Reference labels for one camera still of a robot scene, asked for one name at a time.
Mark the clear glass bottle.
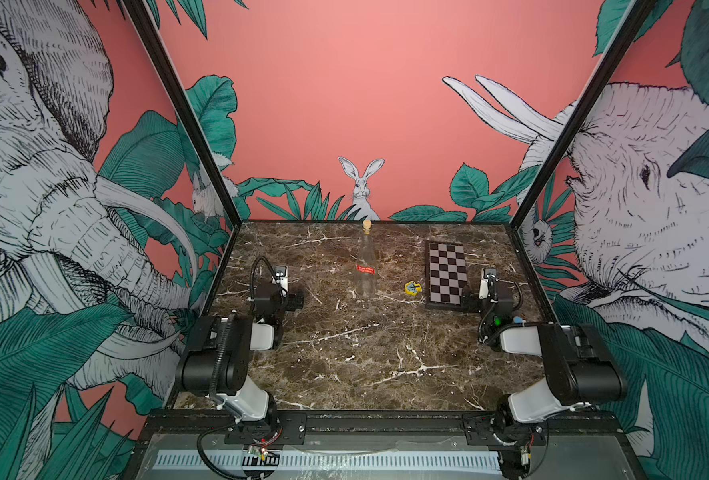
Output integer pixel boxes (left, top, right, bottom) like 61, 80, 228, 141
356, 232, 377, 298

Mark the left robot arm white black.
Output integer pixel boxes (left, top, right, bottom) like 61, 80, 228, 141
176, 282, 304, 427

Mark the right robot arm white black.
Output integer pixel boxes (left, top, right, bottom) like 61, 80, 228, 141
478, 275, 628, 429

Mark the black white chessboard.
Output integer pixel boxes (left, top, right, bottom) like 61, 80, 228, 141
423, 240, 469, 311

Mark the small yellow blue toy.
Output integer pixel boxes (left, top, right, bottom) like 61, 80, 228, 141
404, 281, 423, 296

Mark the white perforated strip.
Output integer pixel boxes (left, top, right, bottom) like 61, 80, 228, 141
151, 449, 504, 474

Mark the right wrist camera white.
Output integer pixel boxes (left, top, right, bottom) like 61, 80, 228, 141
479, 268, 498, 300

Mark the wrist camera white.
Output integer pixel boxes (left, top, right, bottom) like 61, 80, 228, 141
272, 266, 288, 291
479, 268, 498, 300

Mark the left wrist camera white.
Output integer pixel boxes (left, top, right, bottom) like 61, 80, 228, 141
272, 266, 288, 291

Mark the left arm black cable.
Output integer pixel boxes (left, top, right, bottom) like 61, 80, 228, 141
248, 256, 278, 301

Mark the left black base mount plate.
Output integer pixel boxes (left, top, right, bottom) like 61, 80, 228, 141
224, 410, 308, 448

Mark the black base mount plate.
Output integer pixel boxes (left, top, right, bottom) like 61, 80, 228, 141
224, 410, 308, 448
462, 411, 547, 449

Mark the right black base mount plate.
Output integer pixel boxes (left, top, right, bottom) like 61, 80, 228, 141
462, 411, 547, 449

